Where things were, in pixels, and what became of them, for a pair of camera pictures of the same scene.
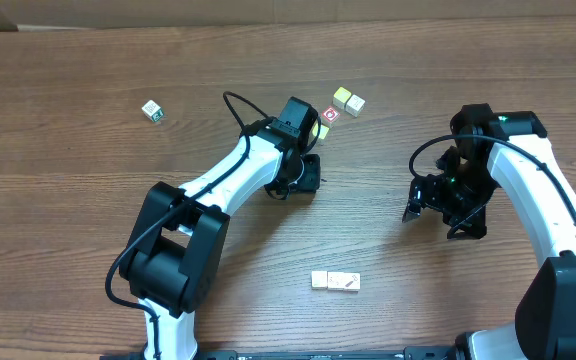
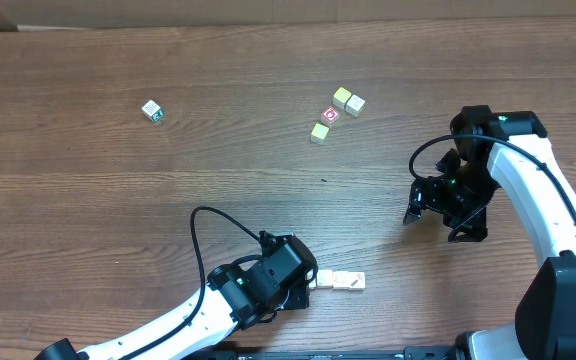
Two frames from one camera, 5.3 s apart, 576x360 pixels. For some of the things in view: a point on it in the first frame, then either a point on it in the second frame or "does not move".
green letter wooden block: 153,111 does not move
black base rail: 411,353 does not move
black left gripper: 314,182 -> 303,295
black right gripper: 427,193 does not move
